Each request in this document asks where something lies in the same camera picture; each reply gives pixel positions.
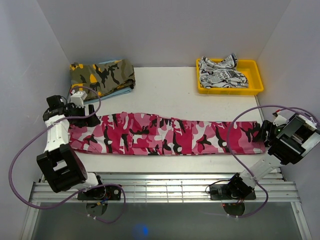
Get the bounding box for pink camouflage trousers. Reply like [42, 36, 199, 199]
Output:
[68, 112, 266, 156]

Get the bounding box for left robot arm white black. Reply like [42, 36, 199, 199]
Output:
[36, 91, 106, 200]

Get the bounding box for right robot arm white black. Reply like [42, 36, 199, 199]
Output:
[225, 113, 320, 199]

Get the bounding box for green camouflage folded trousers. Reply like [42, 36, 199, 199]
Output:
[69, 59, 136, 102]

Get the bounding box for white black newsprint trousers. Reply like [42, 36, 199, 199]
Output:
[198, 53, 249, 89]

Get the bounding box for light blue folded garment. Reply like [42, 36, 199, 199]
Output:
[82, 59, 133, 105]

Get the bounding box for yellow plastic tray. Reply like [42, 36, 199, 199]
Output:
[195, 58, 264, 96]

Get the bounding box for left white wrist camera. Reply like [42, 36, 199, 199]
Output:
[70, 91, 88, 108]

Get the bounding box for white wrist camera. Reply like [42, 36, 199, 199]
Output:
[70, 91, 88, 108]
[272, 112, 287, 127]

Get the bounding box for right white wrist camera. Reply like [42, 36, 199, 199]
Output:
[272, 112, 287, 127]

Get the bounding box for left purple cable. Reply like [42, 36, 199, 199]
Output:
[8, 86, 127, 224]

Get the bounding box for purple cable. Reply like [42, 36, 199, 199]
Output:
[226, 104, 320, 219]
[8, 86, 127, 224]

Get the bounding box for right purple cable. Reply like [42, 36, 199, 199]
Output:
[226, 104, 320, 219]

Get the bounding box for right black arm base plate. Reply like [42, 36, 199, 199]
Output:
[209, 184, 257, 201]

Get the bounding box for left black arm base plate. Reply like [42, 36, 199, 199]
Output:
[77, 185, 121, 201]

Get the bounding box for aluminium frame rail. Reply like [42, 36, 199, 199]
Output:
[27, 172, 301, 204]

